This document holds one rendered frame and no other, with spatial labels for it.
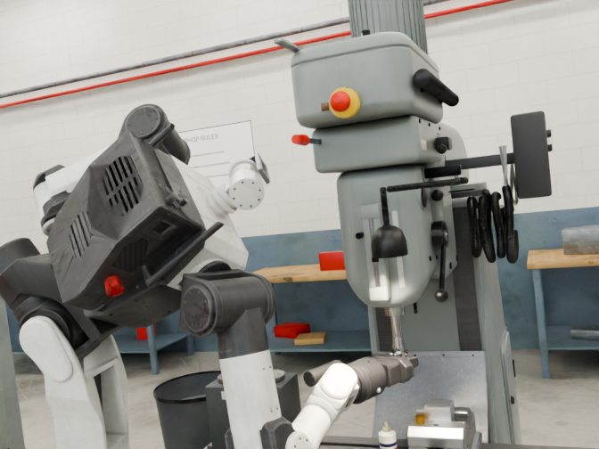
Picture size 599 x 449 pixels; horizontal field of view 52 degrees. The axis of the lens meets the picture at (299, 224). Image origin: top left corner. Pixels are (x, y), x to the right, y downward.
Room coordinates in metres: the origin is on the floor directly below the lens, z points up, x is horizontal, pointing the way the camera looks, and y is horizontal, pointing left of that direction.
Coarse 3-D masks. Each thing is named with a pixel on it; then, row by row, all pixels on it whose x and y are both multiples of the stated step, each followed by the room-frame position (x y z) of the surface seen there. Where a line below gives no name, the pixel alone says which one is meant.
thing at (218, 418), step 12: (276, 372) 1.59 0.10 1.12; (216, 384) 1.59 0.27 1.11; (276, 384) 1.54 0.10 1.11; (288, 384) 1.55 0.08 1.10; (216, 396) 1.57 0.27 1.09; (288, 396) 1.54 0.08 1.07; (216, 408) 1.57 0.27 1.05; (288, 408) 1.53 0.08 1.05; (300, 408) 1.61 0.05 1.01; (216, 420) 1.58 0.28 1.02; (228, 420) 1.56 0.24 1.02; (216, 432) 1.58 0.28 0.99; (216, 444) 1.58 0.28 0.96
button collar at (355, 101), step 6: (336, 90) 1.22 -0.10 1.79; (342, 90) 1.21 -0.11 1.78; (348, 90) 1.21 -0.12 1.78; (354, 96) 1.20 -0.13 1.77; (330, 102) 1.22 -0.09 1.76; (354, 102) 1.20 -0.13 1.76; (330, 108) 1.22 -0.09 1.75; (348, 108) 1.21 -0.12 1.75; (354, 108) 1.20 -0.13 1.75; (336, 114) 1.22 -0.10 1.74; (342, 114) 1.21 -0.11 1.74; (348, 114) 1.21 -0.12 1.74; (354, 114) 1.22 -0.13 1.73
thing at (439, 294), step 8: (432, 224) 1.42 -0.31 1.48; (440, 224) 1.41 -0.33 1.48; (432, 232) 1.41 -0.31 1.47; (440, 232) 1.40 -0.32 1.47; (432, 240) 1.41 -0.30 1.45; (440, 240) 1.40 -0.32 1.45; (440, 248) 1.42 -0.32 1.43; (440, 256) 1.39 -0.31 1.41; (440, 264) 1.37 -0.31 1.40; (440, 272) 1.36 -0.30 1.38; (440, 280) 1.34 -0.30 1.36; (440, 288) 1.33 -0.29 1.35; (440, 296) 1.31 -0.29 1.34
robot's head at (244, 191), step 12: (240, 168) 1.21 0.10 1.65; (252, 168) 1.22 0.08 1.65; (240, 180) 1.14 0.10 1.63; (252, 180) 1.15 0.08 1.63; (216, 192) 1.19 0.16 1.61; (228, 192) 1.21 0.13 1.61; (240, 192) 1.15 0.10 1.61; (252, 192) 1.16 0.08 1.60; (228, 204) 1.20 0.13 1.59; (240, 204) 1.16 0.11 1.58; (252, 204) 1.17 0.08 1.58
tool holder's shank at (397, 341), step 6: (390, 318) 1.43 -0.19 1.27; (396, 318) 1.42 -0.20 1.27; (396, 324) 1.42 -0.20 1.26; (396, 330) 1.42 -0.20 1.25; (396, 336) 1.42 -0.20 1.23; (402, 336) 1.43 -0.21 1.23; (396, 342) 1.42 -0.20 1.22; (402, 342) 1.42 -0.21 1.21; (396, 348) 1.42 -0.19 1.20; (402, 348) 1.42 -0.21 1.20
